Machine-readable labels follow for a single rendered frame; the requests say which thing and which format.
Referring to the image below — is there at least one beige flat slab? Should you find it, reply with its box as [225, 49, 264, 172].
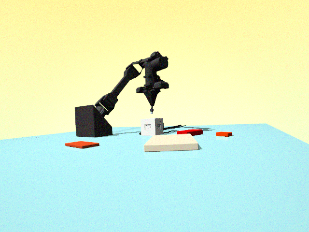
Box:
[144, 134, 198, 152]

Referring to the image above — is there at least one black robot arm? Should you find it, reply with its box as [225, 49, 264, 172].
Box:
[95, 51, 168, 117]

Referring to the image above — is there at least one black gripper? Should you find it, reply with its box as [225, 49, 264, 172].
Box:
[136, 72, 169, 106]

